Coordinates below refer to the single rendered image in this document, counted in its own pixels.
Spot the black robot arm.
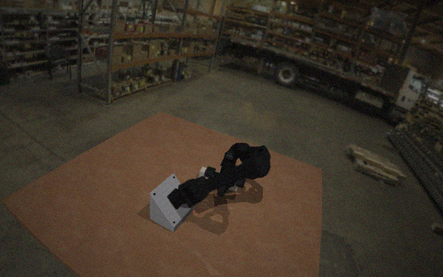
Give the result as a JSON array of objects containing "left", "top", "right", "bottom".
[{"left": 167, "top": 143, "right": 271, "bottom": 209}]

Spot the black two-prong charger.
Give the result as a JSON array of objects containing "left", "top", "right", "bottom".
[{"left": 217, "top": 186, "right": 226, "bottom": 197}]

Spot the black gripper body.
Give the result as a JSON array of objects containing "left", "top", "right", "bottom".
[{"left": 204, "top": 164, "right": 245, "bottom": 188}]

